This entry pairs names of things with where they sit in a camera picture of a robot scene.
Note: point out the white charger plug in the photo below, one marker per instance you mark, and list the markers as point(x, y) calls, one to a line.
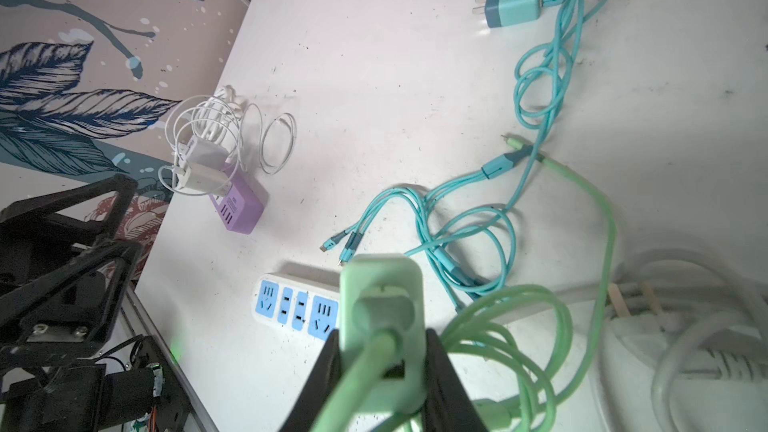
point(204, 168)

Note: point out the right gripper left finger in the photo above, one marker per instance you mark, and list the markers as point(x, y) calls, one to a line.
point(320, 384)

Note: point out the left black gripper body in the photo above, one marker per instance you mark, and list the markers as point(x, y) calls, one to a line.
point(64, 276)

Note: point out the light green charger adapter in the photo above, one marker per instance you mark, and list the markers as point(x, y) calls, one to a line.
point(385, 293)

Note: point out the white power strip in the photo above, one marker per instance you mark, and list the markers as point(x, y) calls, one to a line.
point(296, 305)

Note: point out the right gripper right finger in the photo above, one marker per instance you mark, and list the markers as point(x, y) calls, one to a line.
point(447, 406)

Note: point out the purple power strip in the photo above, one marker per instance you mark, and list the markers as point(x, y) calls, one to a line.
point(241, 207)

